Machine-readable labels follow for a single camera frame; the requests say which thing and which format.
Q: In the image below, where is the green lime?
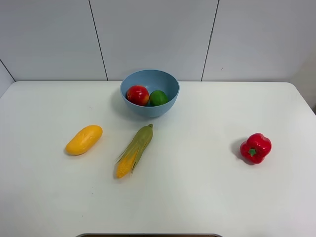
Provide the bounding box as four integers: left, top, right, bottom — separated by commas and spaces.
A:
150, 90, 169, 106

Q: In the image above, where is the red pomegranate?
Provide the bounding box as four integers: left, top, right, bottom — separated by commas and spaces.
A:
126, 85, 150, 106

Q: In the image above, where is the yellow mango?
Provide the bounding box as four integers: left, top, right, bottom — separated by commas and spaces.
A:
65, 125, 103, 156

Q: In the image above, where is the blue plastic bowl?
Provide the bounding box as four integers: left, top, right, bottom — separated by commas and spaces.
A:
120, 70, 180, 118

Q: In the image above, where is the corn cob with husk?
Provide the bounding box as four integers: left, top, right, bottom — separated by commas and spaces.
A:
115, 124, 154, 179

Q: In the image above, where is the red bell pepper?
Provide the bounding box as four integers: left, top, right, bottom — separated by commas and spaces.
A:
239, 133, 272, 164

